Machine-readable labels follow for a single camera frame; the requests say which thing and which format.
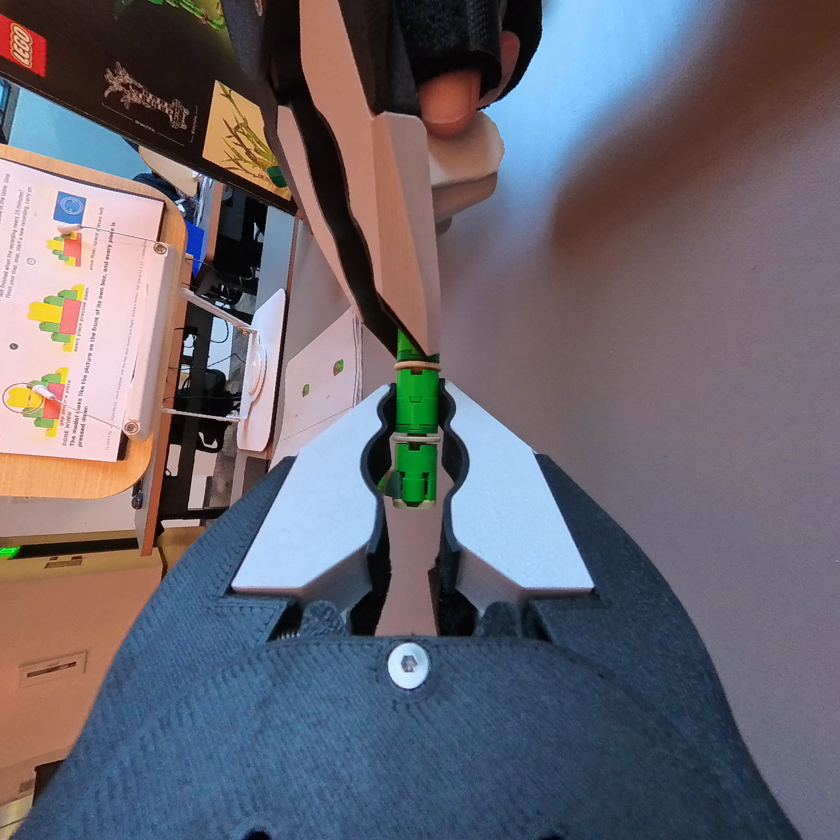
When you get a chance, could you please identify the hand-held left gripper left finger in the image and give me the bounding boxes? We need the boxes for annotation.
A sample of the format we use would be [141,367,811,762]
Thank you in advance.
[230,385,399,632]

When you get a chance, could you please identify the person's right hand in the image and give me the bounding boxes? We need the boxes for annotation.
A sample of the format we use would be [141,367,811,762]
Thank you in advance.
[419,31,521,137]

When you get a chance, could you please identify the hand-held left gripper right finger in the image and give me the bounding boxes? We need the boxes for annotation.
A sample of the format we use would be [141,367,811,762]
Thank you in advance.
[432,382,598,635]

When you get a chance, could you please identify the grey desk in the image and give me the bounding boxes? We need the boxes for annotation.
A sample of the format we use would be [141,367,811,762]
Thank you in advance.
[266,0,840,840]

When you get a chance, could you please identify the beige drawer cabinet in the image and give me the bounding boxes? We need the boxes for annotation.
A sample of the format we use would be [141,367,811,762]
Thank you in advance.
[0,545,170,840]

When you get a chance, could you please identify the green brick bamboo stalk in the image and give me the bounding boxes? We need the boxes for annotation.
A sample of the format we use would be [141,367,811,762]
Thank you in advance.
[387,328,447,511]

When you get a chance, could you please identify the black bamboo toy set box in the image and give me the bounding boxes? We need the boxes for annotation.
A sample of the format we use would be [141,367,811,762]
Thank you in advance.
[0,0,299,214]

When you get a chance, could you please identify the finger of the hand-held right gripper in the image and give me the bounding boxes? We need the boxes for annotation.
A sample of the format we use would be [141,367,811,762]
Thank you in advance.
[274,104,404,345]
[298,0,444,361]

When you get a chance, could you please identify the light wooden board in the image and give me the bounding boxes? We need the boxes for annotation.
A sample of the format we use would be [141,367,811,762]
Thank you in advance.
[0,144,185,500]

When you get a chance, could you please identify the open instruction booklet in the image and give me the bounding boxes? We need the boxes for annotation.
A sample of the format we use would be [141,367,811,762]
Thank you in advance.
[279,307,365,454]

